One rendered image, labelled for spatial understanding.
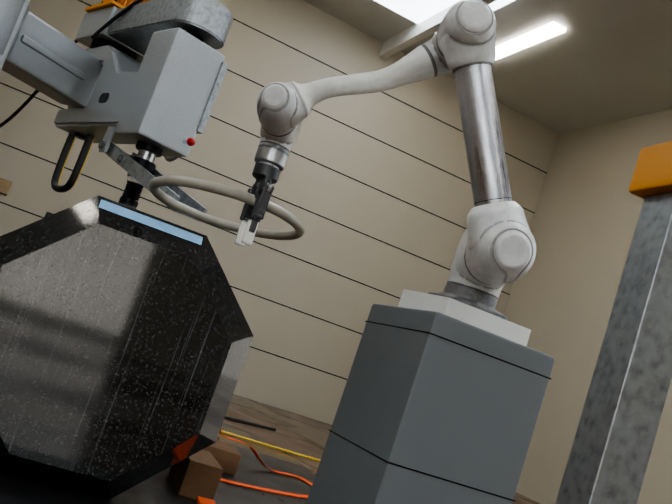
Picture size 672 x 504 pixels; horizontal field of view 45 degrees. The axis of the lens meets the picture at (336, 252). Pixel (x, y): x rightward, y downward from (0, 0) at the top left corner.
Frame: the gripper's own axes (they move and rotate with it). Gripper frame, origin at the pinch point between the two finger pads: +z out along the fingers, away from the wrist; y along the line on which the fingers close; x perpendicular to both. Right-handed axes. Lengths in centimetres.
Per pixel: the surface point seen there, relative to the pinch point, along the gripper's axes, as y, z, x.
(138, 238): 19.1, 9.1, 23.4
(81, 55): 127, -68, 46
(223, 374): 16.2, 38.4, -12.7
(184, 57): 71, -66, 18
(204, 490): 52, 76, -33
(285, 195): 532, -157, -218
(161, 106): 72, -46, 20
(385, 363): -19, 23, -43
